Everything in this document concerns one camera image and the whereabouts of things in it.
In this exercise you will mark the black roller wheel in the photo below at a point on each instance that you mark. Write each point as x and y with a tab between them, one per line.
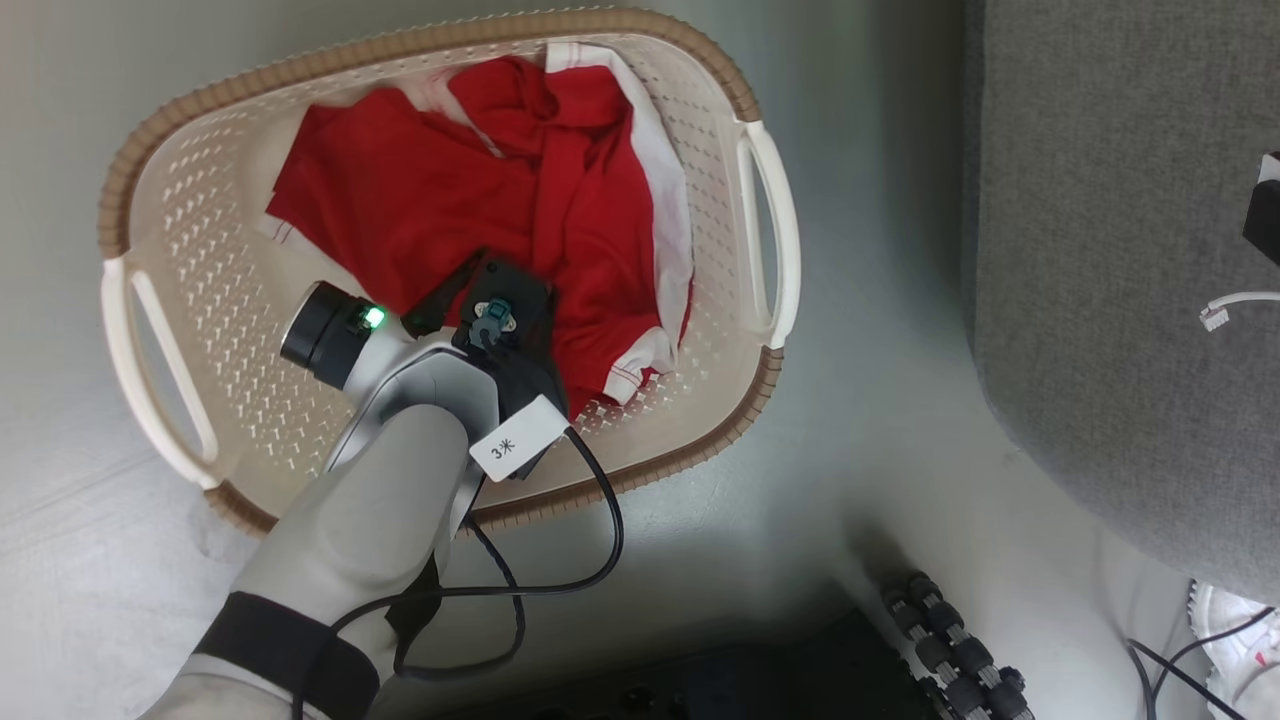
950	650

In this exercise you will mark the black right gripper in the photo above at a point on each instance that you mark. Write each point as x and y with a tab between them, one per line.
1268	210

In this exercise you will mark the white sneaker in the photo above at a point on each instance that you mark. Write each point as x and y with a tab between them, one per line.
1245	640

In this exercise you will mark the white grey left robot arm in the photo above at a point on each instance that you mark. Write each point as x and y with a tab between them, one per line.
350	520

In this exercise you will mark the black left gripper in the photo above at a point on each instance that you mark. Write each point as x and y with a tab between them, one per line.
525	360

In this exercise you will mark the grey fabric sofa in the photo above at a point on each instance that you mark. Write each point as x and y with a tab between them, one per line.
1100	300

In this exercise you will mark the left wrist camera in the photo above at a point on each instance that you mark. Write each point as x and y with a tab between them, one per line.
493	312

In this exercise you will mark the cream perforated laundry basket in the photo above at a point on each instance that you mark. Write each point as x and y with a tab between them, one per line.
220	250

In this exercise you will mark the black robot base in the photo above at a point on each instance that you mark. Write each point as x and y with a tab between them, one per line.
750	680

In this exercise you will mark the white garment with red trim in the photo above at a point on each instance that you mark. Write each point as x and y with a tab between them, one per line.
665	200

